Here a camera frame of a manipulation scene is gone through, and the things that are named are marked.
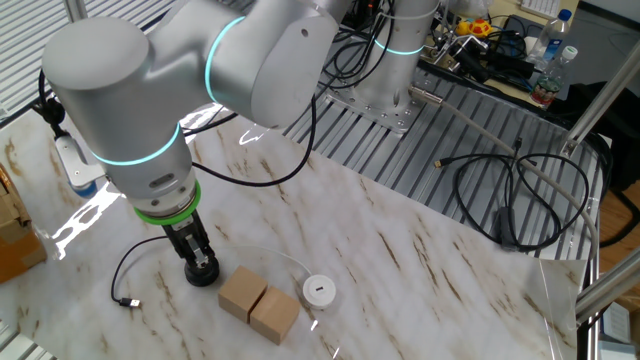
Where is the black cable with adapter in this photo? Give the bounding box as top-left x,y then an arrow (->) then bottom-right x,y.
433,137 -> 591,253

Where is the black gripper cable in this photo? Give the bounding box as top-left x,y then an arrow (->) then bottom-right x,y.
182,94 -> 319,189

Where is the black round docking station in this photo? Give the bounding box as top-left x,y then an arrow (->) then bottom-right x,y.
183,257 -> 221,288

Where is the black bag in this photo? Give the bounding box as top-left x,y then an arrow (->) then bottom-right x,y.
567,79 -> 640,191

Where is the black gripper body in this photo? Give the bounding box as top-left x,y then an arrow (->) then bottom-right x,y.
164,213 -> 208,258

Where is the yellow wooden desk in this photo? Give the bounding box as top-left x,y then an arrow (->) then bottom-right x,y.
439,0 -> 581,109

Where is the black dock usb cable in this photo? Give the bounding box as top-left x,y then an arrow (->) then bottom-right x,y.
110,235 -> 187,309

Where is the marble patterned sheet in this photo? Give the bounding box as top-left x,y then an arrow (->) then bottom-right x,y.
0,34 -> 587,360

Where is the white keyboard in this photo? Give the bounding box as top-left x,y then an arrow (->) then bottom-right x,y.
519,0 -> 562,19

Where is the blue cap water bottle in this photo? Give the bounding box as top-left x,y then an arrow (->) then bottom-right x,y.
527,8 -> 574,71

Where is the black camera cable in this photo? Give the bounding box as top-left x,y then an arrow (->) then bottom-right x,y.
30,69 -> 69,141

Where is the tangled black cables pile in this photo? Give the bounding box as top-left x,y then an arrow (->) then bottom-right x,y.
424,14 -> 539,94

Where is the yellow red toy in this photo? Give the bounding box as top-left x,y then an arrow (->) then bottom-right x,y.
455,18 -> 494,40

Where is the brown cardboard box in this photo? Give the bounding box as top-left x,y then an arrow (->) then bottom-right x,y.
0,162 -> 49,285

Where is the aluminium frame post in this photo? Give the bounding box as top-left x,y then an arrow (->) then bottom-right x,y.
63,0 -> 89,24
574,249 -> 640,325
559,39 -> 640,157

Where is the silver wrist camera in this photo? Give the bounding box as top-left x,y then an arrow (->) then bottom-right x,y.
53,133 -> 107,199

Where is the white round docking station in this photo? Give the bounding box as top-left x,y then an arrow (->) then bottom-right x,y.
302,273 -> 338,310

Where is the white cap plastic bottle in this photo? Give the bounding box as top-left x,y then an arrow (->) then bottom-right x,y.
529,44 -> 580,110

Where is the white box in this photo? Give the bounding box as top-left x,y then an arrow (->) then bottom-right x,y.
597,302 -> 634,360

